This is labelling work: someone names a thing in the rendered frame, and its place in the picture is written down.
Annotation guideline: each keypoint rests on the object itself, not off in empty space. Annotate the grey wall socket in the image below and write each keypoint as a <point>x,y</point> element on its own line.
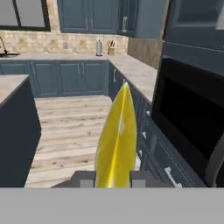
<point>65,45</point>

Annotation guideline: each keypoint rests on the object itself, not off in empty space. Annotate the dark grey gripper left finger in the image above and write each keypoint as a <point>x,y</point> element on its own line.
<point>82,178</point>

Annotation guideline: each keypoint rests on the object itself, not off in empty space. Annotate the wooden knife block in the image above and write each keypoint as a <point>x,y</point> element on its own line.
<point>111,48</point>

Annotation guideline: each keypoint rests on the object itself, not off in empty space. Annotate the dark-framed window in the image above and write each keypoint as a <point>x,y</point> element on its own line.
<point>23,14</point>

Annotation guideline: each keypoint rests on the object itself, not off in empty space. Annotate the dark blue kitchen island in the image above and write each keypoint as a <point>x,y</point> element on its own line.
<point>16,131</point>

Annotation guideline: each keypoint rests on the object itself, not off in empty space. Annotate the blue base cupboard run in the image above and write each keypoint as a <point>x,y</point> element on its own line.
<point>87,77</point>

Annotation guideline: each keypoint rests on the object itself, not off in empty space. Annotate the black oven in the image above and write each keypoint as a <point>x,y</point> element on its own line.
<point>189,122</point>

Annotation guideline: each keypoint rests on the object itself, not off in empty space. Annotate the blue wall cupboard run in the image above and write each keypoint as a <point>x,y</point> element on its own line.
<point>99,16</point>

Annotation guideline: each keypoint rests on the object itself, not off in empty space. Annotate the dark sink tap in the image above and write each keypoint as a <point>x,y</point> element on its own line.
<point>4,46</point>

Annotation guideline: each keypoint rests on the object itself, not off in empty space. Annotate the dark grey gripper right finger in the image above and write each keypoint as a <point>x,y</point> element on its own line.
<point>140,178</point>

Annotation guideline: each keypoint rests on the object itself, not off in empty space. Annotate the yellow lemon wedge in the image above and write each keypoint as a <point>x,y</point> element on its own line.
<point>117,140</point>

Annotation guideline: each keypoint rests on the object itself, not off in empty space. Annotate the blue tall cupboard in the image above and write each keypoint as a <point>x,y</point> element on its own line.
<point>195,26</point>

